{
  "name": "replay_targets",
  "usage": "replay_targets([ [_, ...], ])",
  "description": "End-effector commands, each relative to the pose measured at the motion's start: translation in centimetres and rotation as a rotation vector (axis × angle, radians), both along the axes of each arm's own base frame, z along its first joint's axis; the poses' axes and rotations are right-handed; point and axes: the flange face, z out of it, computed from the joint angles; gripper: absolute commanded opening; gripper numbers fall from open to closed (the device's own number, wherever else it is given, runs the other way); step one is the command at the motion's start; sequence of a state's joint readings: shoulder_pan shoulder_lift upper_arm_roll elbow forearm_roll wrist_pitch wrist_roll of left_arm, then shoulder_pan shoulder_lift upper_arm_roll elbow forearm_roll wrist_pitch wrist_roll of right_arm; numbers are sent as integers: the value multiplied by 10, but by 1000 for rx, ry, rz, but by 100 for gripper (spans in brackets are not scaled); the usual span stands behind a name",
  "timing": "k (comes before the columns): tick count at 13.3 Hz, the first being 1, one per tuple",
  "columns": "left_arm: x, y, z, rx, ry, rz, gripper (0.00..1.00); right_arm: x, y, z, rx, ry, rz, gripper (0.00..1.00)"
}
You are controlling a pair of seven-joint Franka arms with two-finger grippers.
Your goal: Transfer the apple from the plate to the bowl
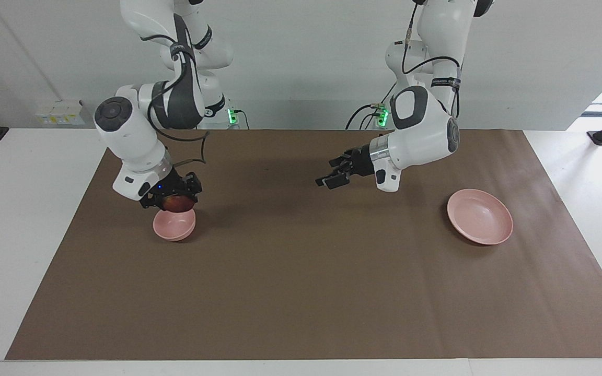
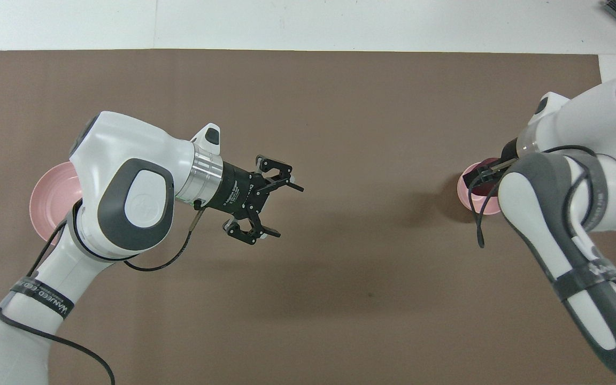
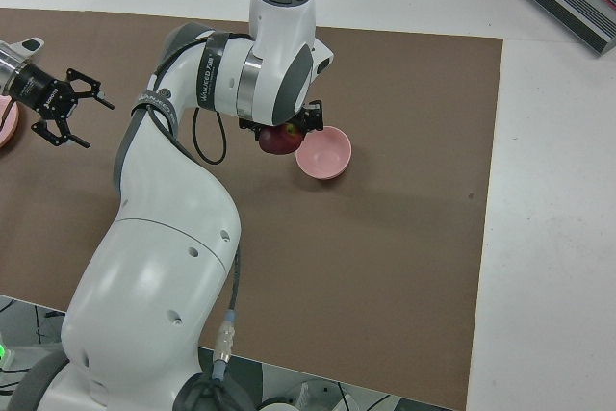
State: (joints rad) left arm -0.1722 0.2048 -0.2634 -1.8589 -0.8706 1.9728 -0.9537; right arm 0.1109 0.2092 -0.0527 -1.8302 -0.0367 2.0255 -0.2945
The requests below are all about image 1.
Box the pink plate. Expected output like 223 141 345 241
447 189 514 245

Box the white wall socket box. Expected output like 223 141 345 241
34 100 86 126

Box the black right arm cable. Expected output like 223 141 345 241
139 34 212 168

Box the brown table mat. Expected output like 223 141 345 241
5 129 602 361

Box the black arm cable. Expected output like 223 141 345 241
400 0 462 118
139 34 212 168

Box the pink bowl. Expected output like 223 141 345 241
153 208 196 241

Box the dark red apple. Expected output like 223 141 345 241
159 195 195 214

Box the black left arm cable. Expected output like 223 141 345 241
400 0 462 118

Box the black left base cable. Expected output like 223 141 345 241
345 103 385 130

